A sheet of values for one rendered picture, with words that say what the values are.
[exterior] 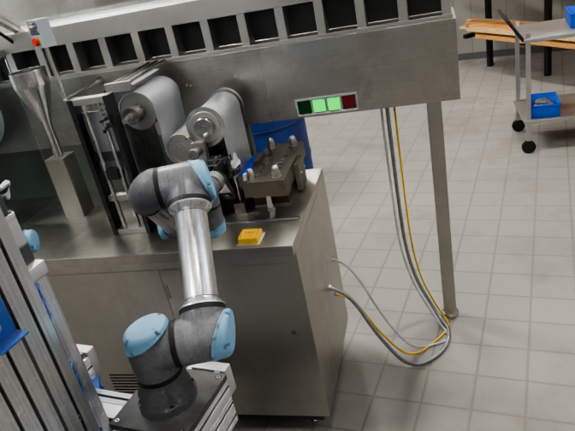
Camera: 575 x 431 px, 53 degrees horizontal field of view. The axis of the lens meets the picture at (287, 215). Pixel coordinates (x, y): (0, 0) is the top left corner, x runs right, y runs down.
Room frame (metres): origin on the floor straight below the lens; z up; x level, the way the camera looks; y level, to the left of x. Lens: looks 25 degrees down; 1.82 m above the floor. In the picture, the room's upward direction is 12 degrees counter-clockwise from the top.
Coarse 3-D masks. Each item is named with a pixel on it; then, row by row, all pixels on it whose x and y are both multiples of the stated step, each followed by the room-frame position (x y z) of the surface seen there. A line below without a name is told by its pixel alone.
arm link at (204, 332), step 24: (168, 168) 1.47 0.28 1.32; (192, 168) 1.46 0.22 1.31; (168, 192) 1.43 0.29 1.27; (192, 192) 1.41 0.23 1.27; (192, 216) 1.37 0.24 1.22; (192, 240) 1.32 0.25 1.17; (192, 264) 1.28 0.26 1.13; (192, 288) 1.23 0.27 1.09; (216, 288) 1.26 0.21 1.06; (192, 312) 1.18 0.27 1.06; (216, 312) 1.18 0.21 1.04; (192, 336) 1.13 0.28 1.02; (216, 336) 1.12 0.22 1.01; (192, 360) 1.12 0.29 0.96; (216, 360) 1.14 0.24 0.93
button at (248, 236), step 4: (256, 228) 1.82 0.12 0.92; (260, 228) 1.82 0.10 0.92; (244, 232) 1.82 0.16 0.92; (248, 232) 1.81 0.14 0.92; (252, 232) 1.80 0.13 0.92; (256, 232) 1.80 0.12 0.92; (260, 232) 1.80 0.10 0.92; (240, 236) 1.79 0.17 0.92; (244, 236) 1.78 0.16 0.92; (248, 236) 1.78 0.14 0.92; (252, 236) 1.77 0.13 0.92; (256, 236) 1.77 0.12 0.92; (260, 236) 1.79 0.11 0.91; (240, 240) 1.77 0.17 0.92; (244, 240) 1.77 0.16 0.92; (248, 240) 1.76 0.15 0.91; (252, 240) 1.76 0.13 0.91; (256, 240) 1.76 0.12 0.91; (240, 244) 1.77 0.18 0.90
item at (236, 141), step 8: (240, 120) 2.25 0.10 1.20; (232, 128) 2.14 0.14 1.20; (240, 128) 2.23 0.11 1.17; (224, 136) 2.05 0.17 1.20; (232, 136) 2.12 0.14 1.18; (240, 136) 2.21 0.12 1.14; (232, 144) 2.10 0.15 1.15; (240, 144) 2.19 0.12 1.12; (248, 144) 2.28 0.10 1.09; (232, 152) 2.08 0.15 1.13; (240, 152) 2.17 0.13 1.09; (248, 152) 2.25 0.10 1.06; (232, 160) 2.07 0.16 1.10; (240, 160) 2.15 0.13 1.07; (248, 160) 2.23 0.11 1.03; (240, 168) 2.13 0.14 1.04
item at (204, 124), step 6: (198, 120) 2.05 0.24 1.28; (204, 120) 2.04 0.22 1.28; (210, 120) 2.05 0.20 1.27; (198, 126) 2.05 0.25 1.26; (204, 126) 2.05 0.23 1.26; (210, 126) 2.04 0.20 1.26; (198, 132) 2.05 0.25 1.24; (204, 132) 2.05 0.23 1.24; (210, 132) 2.04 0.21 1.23; (204, 138) 2.05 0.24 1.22
